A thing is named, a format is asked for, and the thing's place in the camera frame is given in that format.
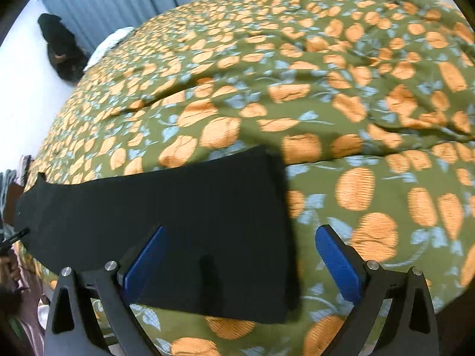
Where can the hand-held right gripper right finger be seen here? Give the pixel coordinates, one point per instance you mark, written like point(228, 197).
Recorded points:
point(337, 263)

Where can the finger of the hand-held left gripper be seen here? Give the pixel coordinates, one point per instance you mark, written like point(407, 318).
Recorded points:
point(15, 238)

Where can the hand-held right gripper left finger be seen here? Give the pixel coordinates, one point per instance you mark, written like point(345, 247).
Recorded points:
point(144, 263)

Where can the black pants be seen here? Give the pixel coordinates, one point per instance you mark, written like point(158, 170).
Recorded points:
point(167, 200)

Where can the person's left hand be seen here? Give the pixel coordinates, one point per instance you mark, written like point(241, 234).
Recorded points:
point(13, 272)

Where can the grey garment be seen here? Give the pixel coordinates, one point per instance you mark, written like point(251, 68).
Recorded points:
point(5, 193)

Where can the beige garment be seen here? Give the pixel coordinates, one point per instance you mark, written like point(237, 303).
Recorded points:
point(25, 167)

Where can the green orange floral blanket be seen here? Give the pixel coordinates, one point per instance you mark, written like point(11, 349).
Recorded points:
point(334, 81)

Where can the black hanging clothing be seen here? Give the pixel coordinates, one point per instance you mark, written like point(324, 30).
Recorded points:
point(65, 55)

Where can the light blue striped cloth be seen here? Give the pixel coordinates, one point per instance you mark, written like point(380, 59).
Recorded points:
point(107, 42)

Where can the blue curtain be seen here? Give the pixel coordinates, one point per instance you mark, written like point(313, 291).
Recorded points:
point(111, 0)

